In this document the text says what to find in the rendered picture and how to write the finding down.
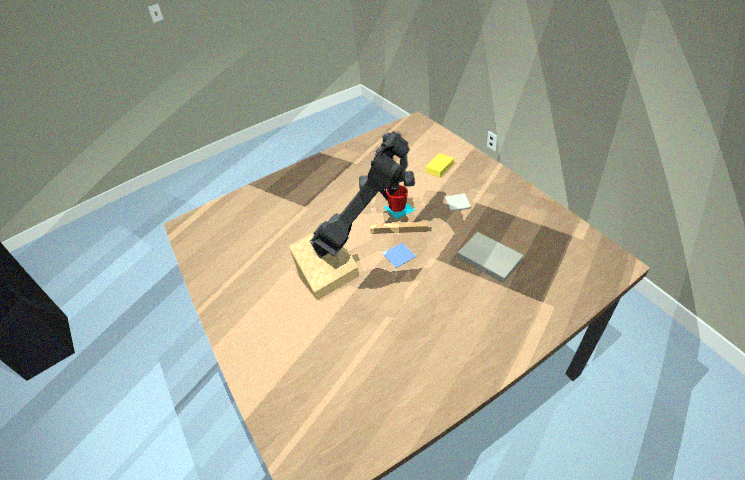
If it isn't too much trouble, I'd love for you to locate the dark red cup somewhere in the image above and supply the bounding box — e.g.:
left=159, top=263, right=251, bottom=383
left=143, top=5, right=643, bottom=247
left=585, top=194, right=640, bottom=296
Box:
left=387, top=184, right=408, bottom=212

